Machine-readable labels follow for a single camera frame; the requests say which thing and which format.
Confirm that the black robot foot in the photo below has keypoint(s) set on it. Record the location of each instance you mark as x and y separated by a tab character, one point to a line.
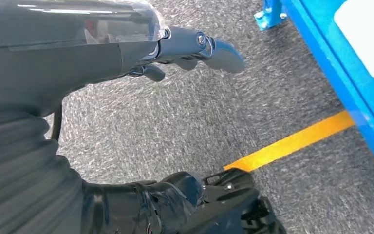
232	206

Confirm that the blue metal shelf rack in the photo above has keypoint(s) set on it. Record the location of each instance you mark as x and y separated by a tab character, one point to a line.
325	48

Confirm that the small white plastic bin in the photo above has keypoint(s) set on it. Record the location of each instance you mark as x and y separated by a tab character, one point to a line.
367	32

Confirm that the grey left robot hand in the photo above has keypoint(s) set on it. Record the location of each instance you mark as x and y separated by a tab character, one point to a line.
61	58

